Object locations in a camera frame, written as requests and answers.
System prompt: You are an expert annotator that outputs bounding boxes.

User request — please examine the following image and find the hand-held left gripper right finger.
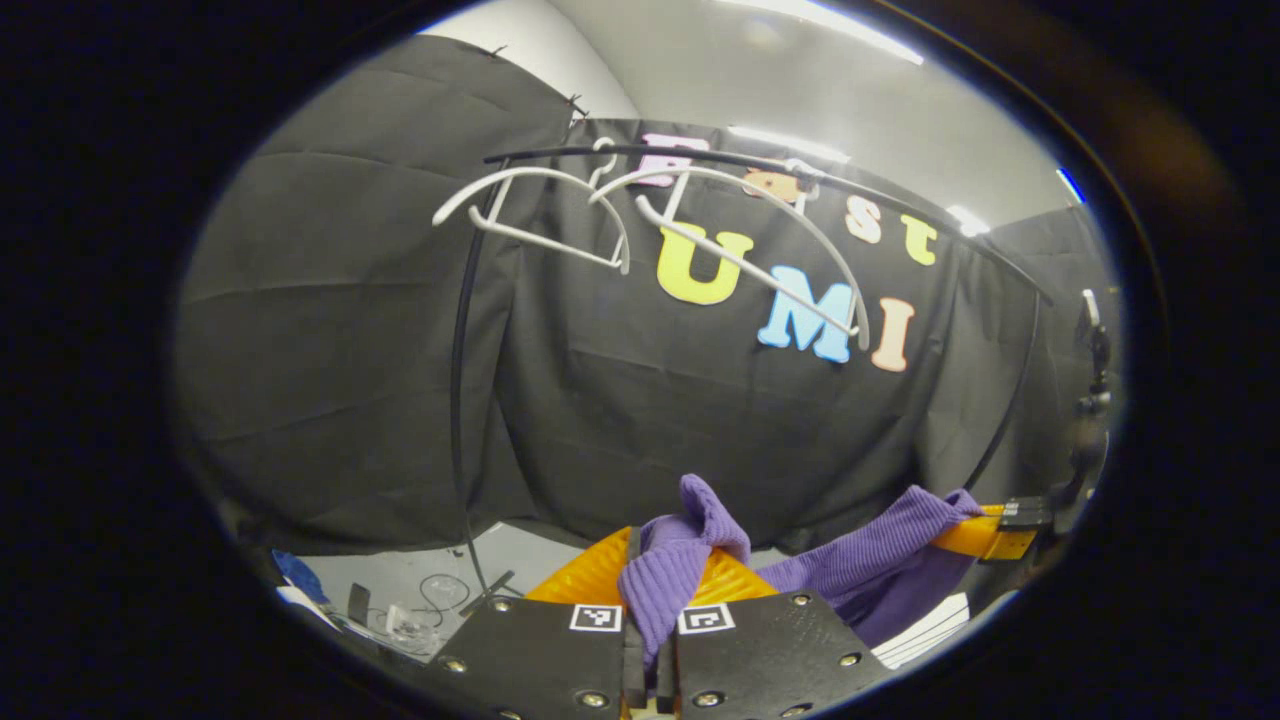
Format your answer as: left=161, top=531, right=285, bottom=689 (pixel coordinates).
left=655, top=545, right=896, bottom=720

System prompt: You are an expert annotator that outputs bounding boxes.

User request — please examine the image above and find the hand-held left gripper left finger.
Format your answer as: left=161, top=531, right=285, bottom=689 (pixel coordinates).
left=430, top=525, right=646, bottom=720

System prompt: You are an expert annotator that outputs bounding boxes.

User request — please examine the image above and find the white laundry hamper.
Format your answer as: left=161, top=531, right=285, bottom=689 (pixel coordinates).
left=870, top=592, right=973, bottom=669

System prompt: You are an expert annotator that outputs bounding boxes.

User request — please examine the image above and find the purple ribbed cardigan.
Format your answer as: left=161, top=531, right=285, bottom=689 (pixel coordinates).
left=617, top=473, right=986, bottom=669

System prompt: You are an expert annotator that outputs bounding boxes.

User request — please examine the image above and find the black clothes rack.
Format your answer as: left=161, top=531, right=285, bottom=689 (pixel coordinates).
left=448, top=143, right=1056, bottom=616

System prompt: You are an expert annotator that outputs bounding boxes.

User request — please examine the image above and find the white clothes hanger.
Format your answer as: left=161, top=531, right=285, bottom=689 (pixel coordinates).
left=432, top=138, right=633, bottom=276
left=588, top=155, right=873, bottom=353

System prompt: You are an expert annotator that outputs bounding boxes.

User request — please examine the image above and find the blue object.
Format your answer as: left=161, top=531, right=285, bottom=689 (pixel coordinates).
left=272, top=550, right=329, bottom=606

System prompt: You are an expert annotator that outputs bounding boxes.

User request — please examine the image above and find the black backdrop cloth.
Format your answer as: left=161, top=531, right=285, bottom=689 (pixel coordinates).
left=172, top=35, right=1126, bottom=556

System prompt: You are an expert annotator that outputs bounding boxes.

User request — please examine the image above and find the thin black cable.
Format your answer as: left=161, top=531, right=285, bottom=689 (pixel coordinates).
left=418, top=572, right=473, bottom=613

